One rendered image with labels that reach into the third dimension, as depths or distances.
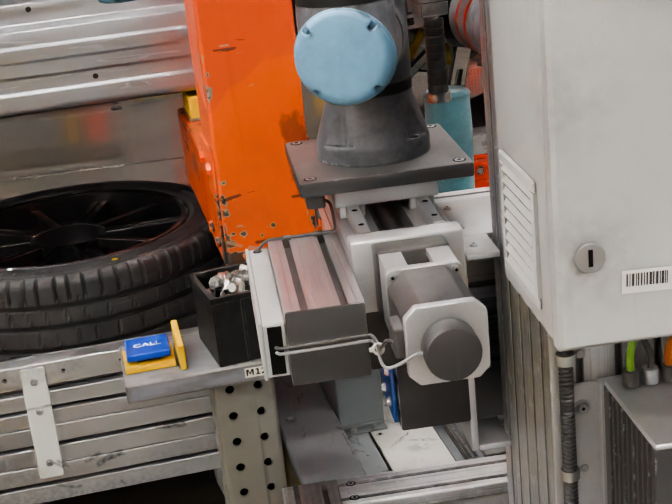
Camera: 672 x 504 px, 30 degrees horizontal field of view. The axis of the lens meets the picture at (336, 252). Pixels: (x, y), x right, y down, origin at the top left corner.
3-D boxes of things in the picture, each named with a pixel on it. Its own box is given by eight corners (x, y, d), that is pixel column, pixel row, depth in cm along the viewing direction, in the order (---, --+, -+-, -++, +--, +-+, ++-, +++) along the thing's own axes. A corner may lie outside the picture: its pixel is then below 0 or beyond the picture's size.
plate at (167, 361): (171, 347, 206) (170, 341, 206) (176, 366, 198) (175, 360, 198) (123, 356, 204) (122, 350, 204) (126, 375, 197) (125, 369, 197)
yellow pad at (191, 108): (245, 99, 273) (242, 77, 271) (255, 112, 260) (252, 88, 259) (182, 108, 271) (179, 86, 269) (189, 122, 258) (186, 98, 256)
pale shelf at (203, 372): (369, 318, 217) (368, 301, 216) (395, 355, 201) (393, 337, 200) (121, 362, 209) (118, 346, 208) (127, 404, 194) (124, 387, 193)
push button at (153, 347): (168, 345, 205) (166, 332, 204) (172, 361, 199) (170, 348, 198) (125, 352, 204) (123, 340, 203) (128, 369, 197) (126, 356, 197)
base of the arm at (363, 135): (440, 158, 161) (435, 81, 157) (324, 173, 159) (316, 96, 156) (419, 131, 175) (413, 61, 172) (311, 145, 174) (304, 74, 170)
